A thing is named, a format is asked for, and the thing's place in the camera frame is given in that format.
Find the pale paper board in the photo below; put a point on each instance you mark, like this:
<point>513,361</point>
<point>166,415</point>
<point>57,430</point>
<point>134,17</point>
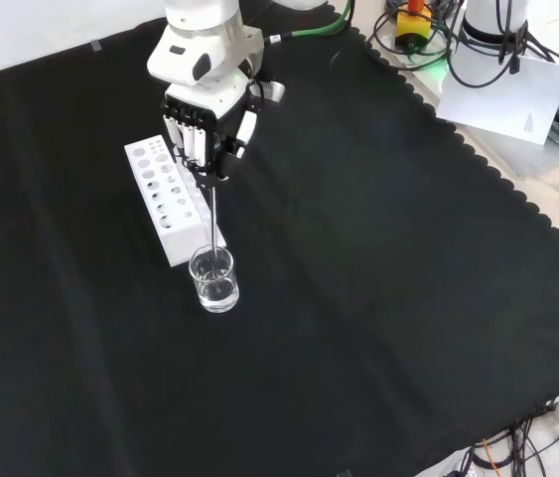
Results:
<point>502,99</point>

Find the yellow stop button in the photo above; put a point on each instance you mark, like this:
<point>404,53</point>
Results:
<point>413,25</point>

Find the white cylindrical column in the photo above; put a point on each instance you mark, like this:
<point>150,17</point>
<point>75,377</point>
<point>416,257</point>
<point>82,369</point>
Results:
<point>495,17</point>

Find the clear cloth clip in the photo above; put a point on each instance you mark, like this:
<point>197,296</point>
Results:
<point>96,45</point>

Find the black bench cloth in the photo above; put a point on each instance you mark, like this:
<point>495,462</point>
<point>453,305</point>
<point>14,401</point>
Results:
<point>358,248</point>

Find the clear glass beaker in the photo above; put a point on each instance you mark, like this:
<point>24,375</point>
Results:
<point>214,288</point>

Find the clear glass rod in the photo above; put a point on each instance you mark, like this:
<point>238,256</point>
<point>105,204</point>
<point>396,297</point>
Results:
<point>215,223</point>

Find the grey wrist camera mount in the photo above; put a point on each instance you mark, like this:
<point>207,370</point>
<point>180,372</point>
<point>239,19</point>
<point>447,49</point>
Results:
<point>275,92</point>

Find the white test tube rack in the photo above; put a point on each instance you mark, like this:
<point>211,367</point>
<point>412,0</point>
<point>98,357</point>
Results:
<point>160,199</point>

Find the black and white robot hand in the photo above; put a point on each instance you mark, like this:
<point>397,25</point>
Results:
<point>199,134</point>

